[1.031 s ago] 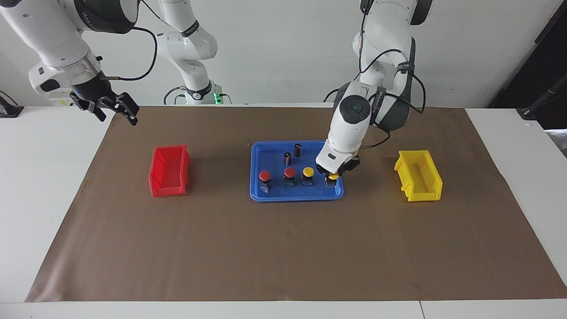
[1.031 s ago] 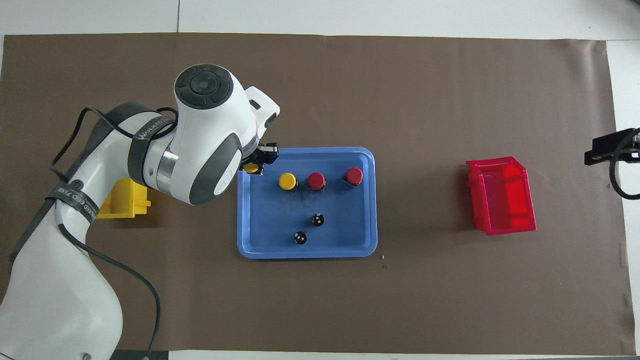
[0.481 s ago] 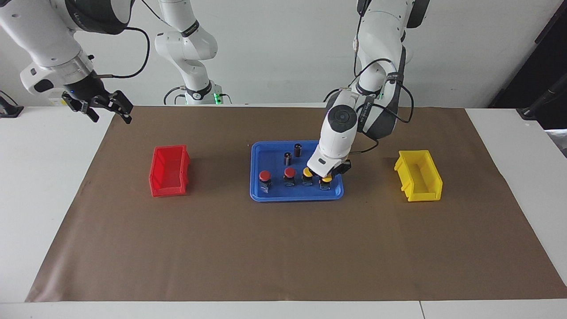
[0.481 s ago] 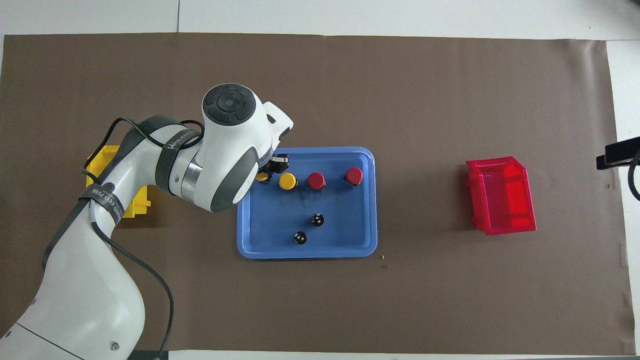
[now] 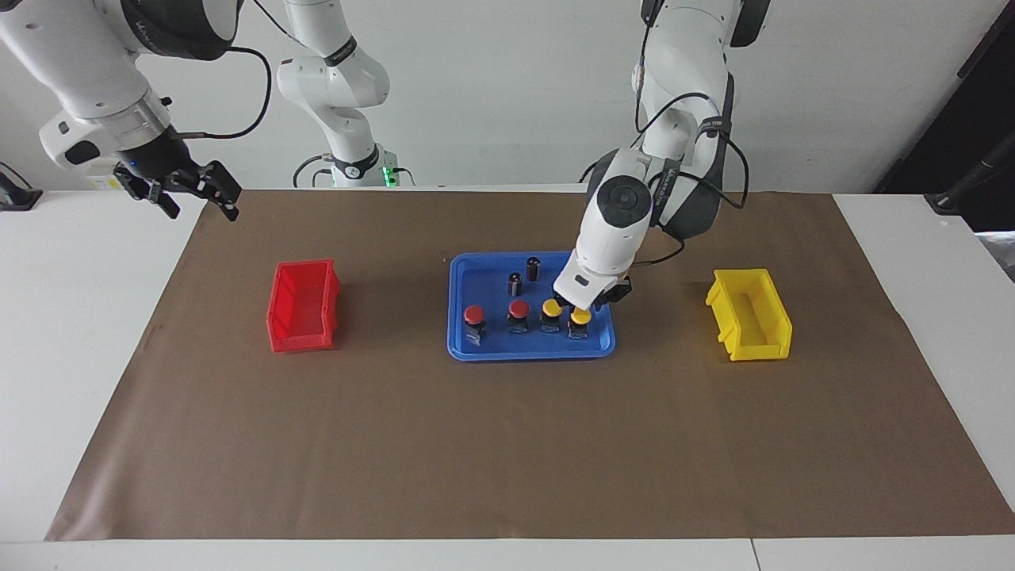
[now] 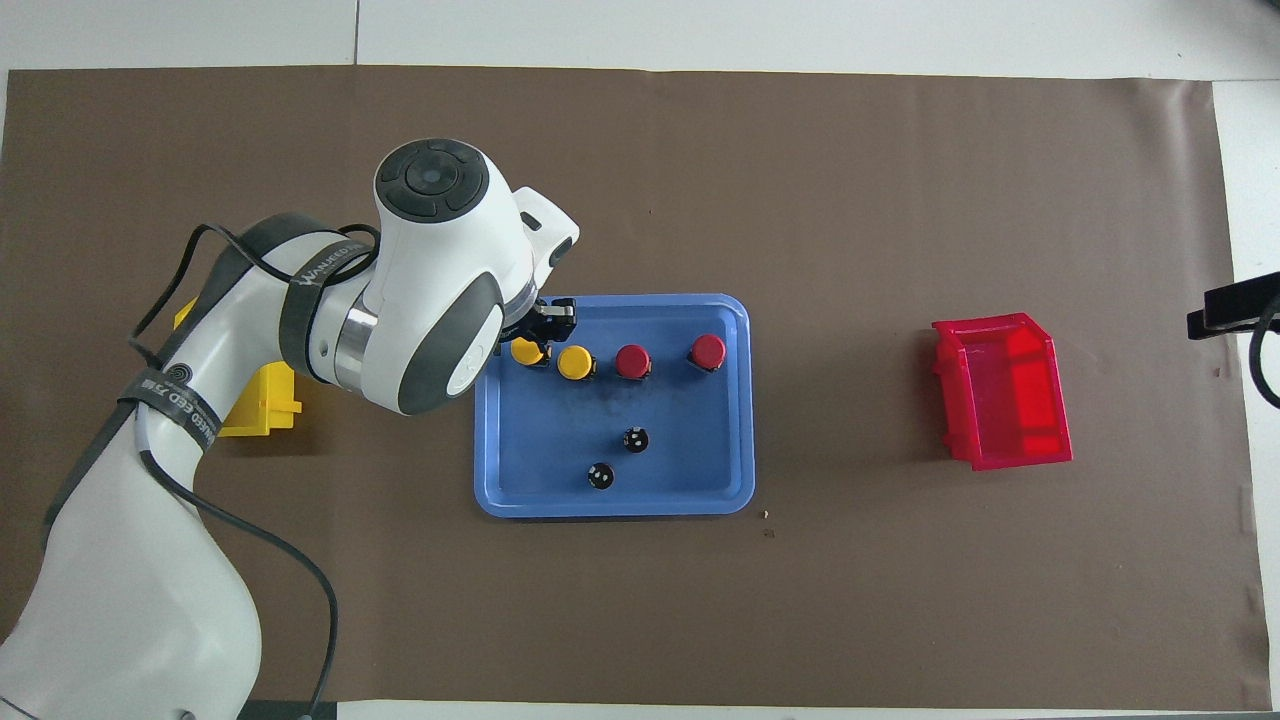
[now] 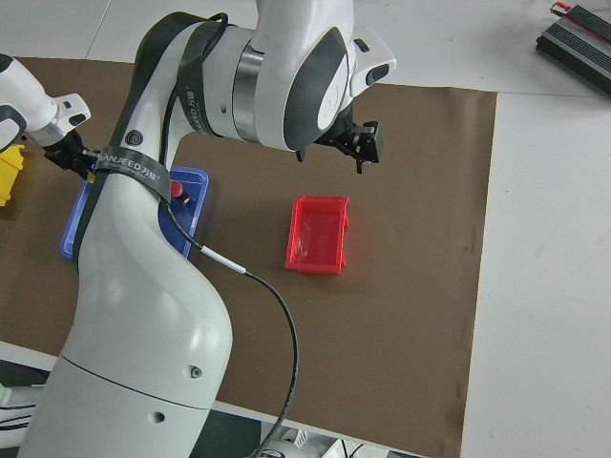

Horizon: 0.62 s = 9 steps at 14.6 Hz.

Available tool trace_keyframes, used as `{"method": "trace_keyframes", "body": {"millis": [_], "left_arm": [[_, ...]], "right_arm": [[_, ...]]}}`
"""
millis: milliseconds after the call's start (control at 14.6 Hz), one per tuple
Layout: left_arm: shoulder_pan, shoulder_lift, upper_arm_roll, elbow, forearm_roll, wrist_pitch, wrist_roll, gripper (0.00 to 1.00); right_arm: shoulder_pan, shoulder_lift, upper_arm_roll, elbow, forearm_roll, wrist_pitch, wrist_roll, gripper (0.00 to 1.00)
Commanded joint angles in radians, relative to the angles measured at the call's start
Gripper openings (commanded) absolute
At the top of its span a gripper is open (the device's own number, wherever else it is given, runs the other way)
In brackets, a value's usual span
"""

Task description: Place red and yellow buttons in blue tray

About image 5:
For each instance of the yellow plastic bin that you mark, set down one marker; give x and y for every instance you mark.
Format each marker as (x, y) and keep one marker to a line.
(749, 317)

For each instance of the blue plastic tray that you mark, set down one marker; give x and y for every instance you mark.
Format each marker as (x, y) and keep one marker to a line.
(496, 274)

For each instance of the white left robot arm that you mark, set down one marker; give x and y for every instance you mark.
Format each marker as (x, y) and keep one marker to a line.
(614, 238)

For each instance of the brown paper table mat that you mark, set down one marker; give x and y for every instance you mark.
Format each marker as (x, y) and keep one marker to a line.
(507, 444)

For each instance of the red plastic bin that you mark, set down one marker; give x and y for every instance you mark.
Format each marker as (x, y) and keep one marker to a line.
(301, 305)

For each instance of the black camera stand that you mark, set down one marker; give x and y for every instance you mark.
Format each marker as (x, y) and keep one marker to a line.
(979, 178)

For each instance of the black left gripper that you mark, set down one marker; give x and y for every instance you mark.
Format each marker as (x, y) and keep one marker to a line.
(614, 292)

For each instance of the grey metal frame piece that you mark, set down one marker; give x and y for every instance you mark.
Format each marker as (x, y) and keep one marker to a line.
(1001, 254)

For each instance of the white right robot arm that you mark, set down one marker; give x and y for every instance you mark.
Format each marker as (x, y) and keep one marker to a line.
(79, 63)

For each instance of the black cylinder part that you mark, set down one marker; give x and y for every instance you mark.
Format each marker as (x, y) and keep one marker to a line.
(533, 268)
(515, 284)

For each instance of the black stand foot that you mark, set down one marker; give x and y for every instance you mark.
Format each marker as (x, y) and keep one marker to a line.
(16, 198)

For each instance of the white power socket box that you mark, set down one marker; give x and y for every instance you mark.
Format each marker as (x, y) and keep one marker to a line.
(99, 181)

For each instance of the red push button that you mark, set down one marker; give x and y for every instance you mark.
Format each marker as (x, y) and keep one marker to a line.
(518, 308)
(474, 315)

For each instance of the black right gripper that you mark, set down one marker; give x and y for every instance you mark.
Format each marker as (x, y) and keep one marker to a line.
(170, 170)

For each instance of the yellow push button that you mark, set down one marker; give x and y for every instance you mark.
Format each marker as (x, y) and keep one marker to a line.
(550, 308)
(580, 319)

